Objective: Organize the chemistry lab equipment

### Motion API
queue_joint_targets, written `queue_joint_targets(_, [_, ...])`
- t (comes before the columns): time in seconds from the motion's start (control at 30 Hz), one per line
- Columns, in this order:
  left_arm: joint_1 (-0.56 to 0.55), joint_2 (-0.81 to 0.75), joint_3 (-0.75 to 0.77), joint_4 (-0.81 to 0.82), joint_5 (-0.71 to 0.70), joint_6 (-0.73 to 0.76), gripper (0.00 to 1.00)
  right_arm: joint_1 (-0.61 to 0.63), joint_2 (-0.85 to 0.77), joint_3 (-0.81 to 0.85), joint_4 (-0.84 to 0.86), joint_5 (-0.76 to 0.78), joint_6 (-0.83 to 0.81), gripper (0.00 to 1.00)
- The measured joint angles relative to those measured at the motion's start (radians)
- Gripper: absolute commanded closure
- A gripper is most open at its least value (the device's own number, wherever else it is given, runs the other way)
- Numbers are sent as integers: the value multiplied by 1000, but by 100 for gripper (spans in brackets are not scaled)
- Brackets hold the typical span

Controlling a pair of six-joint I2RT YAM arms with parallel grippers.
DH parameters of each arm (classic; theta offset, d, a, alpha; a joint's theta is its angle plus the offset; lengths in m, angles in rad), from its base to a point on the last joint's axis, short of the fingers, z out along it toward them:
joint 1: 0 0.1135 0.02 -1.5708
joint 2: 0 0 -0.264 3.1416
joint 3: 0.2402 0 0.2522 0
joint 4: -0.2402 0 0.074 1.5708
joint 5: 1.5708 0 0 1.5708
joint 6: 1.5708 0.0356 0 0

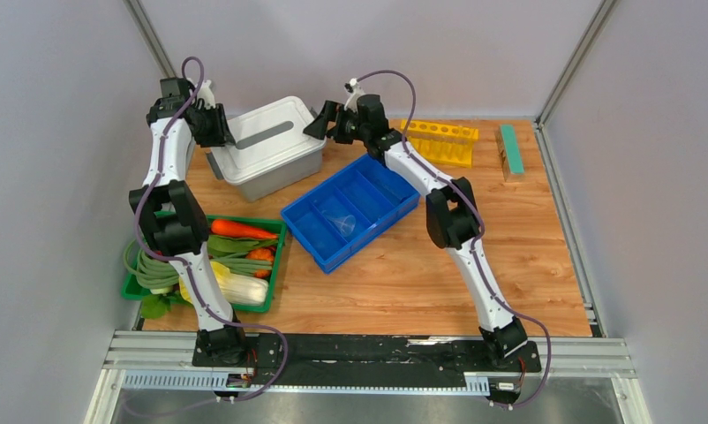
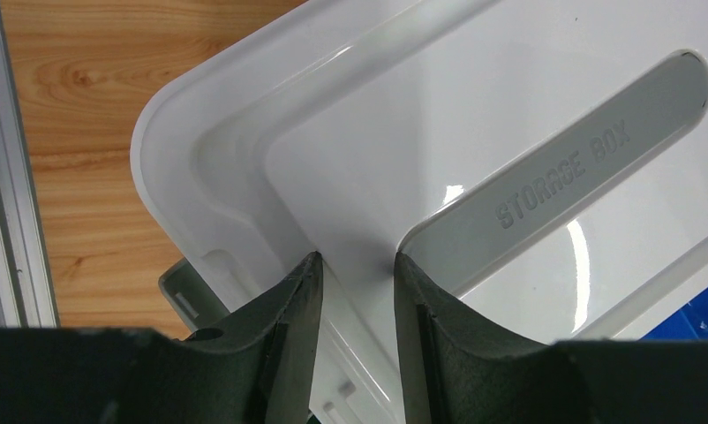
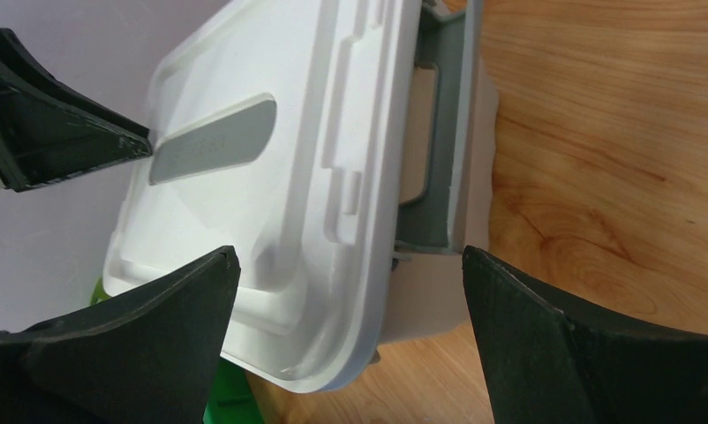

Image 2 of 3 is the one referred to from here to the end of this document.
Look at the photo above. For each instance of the grey plastic tub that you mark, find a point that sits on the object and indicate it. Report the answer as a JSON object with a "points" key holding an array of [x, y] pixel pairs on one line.
{"points": [[190, 296]]}

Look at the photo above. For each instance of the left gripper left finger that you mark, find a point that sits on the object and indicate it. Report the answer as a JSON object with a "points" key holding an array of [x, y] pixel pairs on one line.
{"points": [[253, 366]]}

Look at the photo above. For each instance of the blue divided plastic tray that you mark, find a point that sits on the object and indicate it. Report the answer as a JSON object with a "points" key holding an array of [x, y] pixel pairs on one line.
{"points": [[690, 322]]}

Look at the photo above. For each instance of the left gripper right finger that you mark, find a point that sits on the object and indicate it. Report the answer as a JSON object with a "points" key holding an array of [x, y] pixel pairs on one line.
{"points": [[457, 366]]}

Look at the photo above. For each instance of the white tray lid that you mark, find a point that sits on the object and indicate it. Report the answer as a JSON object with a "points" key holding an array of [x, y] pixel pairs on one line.
{"points": [[545, 162]]}

